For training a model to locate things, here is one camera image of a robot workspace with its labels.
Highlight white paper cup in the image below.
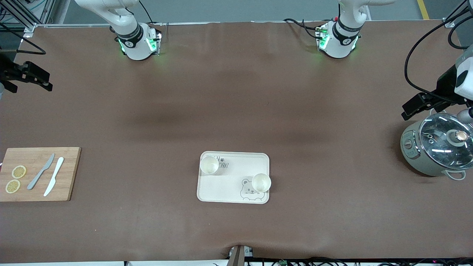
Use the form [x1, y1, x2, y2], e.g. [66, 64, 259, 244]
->
[200, 156, 220, 176]
[251, 173, 272, 194]

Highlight cream bear print tray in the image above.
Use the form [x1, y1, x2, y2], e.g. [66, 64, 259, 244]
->
[197, 151, 270, 204]

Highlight glass pot lid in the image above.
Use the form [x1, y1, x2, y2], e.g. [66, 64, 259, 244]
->
[419, 113, 473, 165]

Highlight grey-green electric cooking pot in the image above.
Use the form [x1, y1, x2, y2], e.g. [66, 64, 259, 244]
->
[400, 107, 473, 181]

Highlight grey plastic knife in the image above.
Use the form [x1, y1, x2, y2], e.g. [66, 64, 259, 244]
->
[27, 153, 55, 190]

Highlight white plastic knife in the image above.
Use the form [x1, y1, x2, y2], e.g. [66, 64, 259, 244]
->
[43, 157, 65, 197]

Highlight wooden cutting board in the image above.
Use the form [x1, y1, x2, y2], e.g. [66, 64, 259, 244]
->
[0, 147, 82, 202]

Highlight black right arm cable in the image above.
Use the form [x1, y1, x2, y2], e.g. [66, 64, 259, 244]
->
[0, 22, 47, 56]

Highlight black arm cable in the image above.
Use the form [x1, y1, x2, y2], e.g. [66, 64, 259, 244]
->
[0, 22, 47, 56]
[404, 15, 473, 101]

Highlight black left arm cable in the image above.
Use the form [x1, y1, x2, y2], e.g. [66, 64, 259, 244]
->
[404, 15, 473, 101]

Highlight black looped cable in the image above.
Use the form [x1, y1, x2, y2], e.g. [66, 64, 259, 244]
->
[447, 15, 473, 50]

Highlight aluminium frame profile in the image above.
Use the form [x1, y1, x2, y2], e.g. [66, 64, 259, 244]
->
[0, 0, 57, 38]

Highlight black base cables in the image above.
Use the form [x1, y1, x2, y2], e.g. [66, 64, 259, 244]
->
[283, 17, 323, 40]

